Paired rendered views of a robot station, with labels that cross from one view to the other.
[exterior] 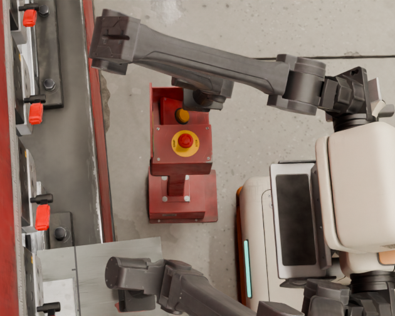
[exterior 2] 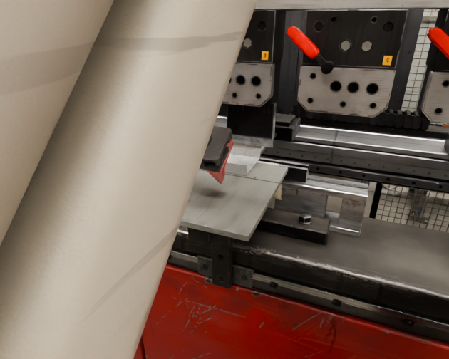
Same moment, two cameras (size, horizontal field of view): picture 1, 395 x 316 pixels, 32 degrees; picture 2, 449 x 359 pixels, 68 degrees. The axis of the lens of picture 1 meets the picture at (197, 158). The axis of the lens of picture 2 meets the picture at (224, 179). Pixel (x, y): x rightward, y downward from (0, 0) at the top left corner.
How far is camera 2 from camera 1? 1.32 m
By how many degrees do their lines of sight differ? 75
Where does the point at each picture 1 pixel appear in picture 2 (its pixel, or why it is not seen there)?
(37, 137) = (434, 248)
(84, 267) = (251, 182)
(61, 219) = (319, 224)
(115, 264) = not seen: hidden behind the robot
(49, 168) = (389, 246)
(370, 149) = not seen: outside the picture
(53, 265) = (267, 170)
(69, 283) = (242, 172)
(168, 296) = not seen: hidden behind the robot
